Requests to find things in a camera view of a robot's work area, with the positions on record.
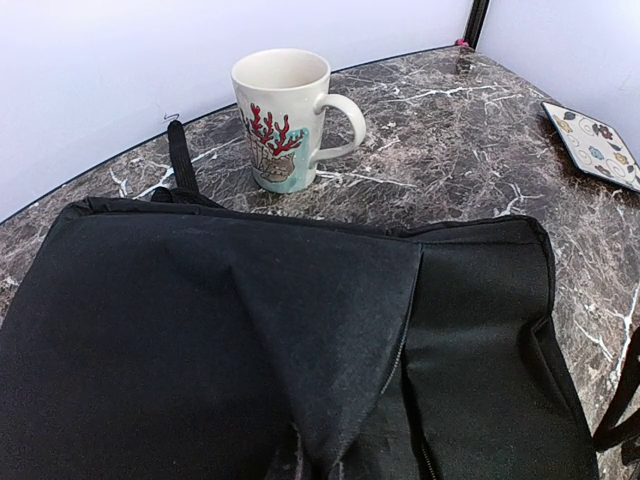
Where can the floral square plate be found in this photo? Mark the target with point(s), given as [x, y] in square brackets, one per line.
[595, 148]

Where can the right black frame post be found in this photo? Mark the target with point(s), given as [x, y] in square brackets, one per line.
[474, 24]

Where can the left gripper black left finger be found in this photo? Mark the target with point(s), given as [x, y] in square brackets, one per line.
[290, 461]

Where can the cream ceramic mug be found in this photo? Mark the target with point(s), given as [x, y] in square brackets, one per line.
[282, 96]

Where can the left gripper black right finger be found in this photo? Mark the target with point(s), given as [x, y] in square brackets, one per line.
[352, 465]

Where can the black student backpack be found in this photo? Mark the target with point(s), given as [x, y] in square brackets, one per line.
[175, 339]

